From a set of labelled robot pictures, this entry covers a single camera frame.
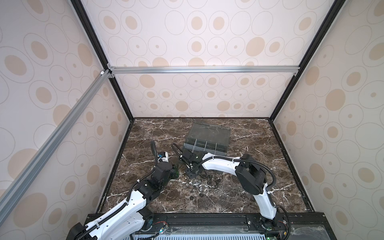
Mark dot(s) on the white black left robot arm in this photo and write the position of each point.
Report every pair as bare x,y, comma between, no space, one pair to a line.
130,215

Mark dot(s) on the aluminium crossbar left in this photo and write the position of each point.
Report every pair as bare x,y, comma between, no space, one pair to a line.
21,184

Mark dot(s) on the pile of screws and nuts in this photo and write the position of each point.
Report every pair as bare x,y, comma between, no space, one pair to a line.
208,183

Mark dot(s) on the black corner frame post left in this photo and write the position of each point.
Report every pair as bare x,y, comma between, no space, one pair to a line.
96,44

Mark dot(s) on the aluminium crossbar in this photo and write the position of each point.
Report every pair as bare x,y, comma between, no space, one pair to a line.
205,70
21,184

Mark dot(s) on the black corner frame post right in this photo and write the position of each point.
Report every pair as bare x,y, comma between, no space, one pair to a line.
320,35

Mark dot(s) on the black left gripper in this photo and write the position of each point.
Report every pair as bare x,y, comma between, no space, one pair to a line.
175,173

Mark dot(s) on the aluminium crossbar back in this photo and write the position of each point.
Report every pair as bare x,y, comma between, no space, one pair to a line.
205,70

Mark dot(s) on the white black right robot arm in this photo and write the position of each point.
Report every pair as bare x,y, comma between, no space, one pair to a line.
255,178

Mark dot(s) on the clear plastic organizer box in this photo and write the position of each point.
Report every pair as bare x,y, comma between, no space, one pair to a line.
208,138

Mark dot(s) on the black corner frame post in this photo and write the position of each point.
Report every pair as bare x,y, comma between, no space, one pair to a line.
320,35
96,44

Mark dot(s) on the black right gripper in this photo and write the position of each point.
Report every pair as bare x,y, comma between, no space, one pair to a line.
189,175

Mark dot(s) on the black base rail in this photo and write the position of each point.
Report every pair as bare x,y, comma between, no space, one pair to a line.
300,226

